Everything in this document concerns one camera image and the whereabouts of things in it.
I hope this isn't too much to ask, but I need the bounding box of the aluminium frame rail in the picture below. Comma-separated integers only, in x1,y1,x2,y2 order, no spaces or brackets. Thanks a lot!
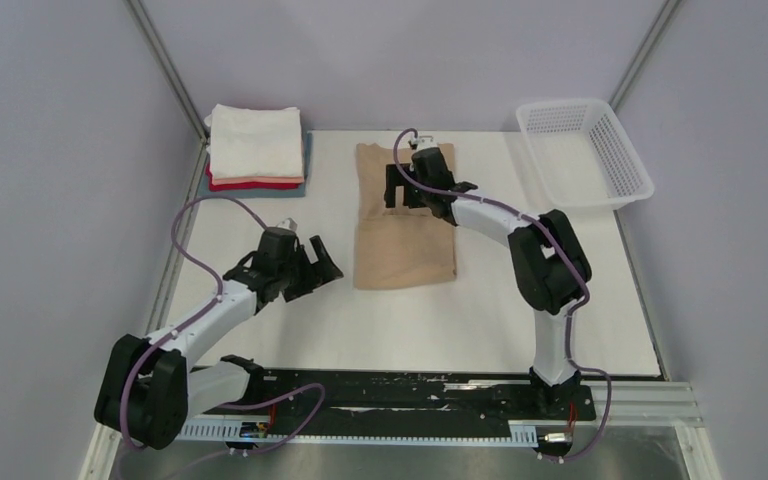
77,380,723,479

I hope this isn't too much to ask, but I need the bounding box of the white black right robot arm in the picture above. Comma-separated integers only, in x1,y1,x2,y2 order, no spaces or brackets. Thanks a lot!
383,146,592,418

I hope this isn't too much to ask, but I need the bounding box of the peach folded t shirt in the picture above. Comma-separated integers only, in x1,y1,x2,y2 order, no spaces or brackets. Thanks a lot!
209,176,305,188

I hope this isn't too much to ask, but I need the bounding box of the corner metal post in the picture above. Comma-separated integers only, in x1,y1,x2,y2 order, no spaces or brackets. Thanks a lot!
124,0,208,143
608,0,684,112

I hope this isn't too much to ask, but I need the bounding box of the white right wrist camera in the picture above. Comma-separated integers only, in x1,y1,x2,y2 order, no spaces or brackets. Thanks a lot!
409,135,438,151

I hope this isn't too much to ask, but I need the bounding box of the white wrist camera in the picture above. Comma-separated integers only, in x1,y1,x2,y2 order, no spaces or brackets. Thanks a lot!
409,135,438,151
277,218,298,232

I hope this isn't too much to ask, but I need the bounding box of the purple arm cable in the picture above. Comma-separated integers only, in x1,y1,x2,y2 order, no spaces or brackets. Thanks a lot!
118,195,327,458
391,128,613,464

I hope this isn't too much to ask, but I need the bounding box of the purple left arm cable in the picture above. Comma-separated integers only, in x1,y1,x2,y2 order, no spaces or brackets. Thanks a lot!
118,195,327,458

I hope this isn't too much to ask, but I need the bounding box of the beige t shirt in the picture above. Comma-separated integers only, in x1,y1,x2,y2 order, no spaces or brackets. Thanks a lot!
353,143,457,290

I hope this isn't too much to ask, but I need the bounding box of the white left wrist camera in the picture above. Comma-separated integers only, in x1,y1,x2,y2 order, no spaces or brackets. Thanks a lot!
277,218,298,232

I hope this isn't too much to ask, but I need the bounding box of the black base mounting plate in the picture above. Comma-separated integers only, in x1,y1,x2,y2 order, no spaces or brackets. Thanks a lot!
214,368,597,432

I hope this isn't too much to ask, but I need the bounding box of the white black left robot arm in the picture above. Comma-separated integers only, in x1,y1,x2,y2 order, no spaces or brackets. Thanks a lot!
93,226,344,450

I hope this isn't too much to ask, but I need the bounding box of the white plastic laundry basket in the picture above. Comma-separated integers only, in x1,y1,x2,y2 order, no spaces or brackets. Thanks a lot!
515,98,655,211

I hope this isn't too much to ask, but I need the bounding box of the red folded t shirt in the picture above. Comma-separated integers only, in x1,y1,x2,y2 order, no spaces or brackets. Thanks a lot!
205,166,305,192

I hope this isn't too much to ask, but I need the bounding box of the right corner metal post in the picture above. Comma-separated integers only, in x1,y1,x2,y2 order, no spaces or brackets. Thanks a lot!
608,0,684,112

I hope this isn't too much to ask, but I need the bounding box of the slotted white cable duct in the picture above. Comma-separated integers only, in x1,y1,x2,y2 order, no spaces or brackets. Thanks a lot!
176,412,539,447

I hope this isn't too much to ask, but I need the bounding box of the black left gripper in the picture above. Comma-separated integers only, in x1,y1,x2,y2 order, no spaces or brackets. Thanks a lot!
277,236,343,303

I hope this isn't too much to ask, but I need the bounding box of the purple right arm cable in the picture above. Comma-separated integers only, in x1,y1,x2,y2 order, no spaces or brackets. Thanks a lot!
391,128,613,464

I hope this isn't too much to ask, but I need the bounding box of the left corner metal post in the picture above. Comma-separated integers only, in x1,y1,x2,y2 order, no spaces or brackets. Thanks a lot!
124,0,208,143

